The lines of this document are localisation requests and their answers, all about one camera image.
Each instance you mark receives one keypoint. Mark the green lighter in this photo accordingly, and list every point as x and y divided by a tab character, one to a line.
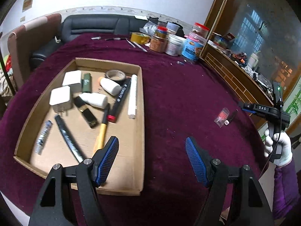
87	83

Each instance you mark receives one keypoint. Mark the blue label clear jar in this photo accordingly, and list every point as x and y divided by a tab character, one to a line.
192	47

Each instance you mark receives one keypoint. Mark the black gold lipstick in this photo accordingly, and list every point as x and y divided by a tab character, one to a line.
85	112

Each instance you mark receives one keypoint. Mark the white squeeze bottle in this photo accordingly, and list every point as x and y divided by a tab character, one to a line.
96	100

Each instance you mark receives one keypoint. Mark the white bottle orange cap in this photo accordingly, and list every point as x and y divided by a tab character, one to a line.
109	86

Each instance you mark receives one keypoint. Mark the wooden glass cabinet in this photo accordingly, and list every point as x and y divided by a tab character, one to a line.
271	30

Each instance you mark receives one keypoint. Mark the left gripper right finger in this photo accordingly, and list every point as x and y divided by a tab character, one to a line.
249	205

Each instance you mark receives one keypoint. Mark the maroon tablecloth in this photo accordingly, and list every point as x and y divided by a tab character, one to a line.
179	101

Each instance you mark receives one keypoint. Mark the black leather sofa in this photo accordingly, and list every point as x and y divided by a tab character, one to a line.
76	25

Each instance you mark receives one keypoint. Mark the black marker red cap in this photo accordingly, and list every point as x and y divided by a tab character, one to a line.
115	111

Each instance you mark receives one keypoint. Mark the brown pink armchair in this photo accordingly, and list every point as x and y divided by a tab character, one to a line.
28	38

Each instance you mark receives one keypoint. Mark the red lid clear jar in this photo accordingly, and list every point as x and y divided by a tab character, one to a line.
200	29

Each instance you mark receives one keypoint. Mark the white plastic jar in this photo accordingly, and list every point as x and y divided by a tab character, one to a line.
175	45

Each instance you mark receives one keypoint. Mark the white gloved right hand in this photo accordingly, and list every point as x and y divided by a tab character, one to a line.
284	141

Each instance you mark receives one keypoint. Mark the black pen far table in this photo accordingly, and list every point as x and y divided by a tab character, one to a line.
115	39

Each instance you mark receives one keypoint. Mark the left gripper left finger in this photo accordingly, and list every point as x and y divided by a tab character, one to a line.
54	205

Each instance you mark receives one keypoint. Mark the grey tape roll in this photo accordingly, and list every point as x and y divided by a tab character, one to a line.
117	76

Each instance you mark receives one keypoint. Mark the white plug charger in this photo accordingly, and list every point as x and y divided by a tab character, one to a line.
61	99

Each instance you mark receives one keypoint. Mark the purple sleeve forearm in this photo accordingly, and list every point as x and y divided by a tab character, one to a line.
286	201

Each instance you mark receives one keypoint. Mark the white paint marker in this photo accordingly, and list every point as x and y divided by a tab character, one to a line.
132	102

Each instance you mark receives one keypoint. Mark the silver pen on table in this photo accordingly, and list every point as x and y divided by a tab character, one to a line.
134	45

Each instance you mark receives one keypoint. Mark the yellow black pen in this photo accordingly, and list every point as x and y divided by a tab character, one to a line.
99	144

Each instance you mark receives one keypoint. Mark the long black pen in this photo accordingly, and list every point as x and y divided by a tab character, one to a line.
69	139

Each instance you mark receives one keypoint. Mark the yellow tape roll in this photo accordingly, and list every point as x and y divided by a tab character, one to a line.
140	38

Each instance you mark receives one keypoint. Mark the white power bank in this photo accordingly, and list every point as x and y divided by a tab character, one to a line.
73	79

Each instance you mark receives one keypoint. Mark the brown label jar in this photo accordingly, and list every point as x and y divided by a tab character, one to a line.
159	40

